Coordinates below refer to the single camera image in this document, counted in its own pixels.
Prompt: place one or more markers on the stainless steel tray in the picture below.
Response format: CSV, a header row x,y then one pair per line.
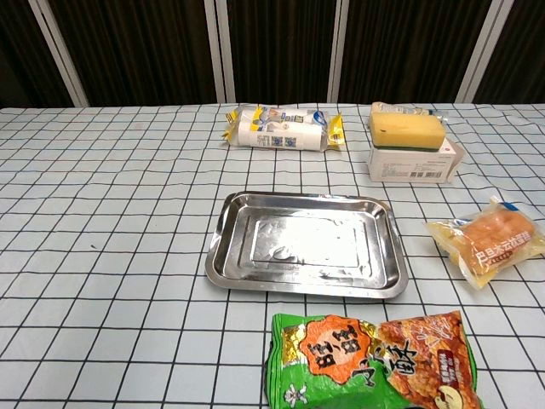
x,y
306,243

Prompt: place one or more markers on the packaged bread in clear wrapper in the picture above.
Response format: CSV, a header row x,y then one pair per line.
x,y
489,243

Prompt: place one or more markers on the white blue yellow wrapped package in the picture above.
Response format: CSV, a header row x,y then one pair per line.
x,y
281,128

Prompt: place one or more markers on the white cardboard box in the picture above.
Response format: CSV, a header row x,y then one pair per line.
x,y
409,168

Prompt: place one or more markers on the yellow green sponge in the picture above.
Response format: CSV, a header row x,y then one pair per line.
x,y
404,130

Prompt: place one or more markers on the checkered white tablecloth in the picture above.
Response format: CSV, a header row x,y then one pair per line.
x,y
110,255

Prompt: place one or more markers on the clear plastic wrapper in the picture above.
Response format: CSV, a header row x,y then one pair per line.
x,y
430,111

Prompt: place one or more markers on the green orange snack bag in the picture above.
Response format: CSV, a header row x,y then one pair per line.
x,y
366,366

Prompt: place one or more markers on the white partition frame post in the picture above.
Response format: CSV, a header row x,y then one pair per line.
x,y
219,51
59,51
479,51
340,51

